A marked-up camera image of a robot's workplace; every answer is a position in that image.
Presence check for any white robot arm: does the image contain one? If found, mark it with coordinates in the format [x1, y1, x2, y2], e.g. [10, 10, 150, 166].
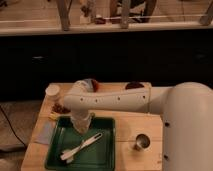
[63, 80, 213, 171]

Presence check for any dark red bowl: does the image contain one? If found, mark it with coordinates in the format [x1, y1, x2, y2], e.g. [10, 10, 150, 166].
[90, 79, 99, 92]

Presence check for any white paper cup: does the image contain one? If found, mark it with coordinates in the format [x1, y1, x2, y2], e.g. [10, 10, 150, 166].
[45, 85, 60, 100]

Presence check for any yellow small object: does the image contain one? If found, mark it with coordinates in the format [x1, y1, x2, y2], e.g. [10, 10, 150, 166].
[48, 112, 59, 120]

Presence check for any dark round plate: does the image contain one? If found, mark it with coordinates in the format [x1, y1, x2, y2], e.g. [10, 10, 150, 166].
[125, 82, 144, 89]

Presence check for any green plastic tray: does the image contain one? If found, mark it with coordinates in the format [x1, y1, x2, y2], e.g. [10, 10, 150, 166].
[45, 117, 115, 171]

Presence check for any small metal cup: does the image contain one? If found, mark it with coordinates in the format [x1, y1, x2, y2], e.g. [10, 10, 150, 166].
[135, 134, 150, 151]

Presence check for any brown red food item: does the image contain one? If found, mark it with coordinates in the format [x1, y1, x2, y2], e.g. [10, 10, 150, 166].
[52, 103, 70, 114]

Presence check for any white plastic fork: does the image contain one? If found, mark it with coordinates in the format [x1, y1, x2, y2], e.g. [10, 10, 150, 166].
[60, 133, 103, 163]

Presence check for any grey cloth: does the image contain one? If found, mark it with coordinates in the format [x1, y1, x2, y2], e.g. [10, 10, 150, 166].
[35, 121, 54, 145]

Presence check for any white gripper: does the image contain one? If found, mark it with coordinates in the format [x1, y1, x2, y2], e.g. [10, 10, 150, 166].
[71, 114, 93, 134]

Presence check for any black cable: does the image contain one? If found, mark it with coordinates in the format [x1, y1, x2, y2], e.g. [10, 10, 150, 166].
[0, 105, 28, 149]

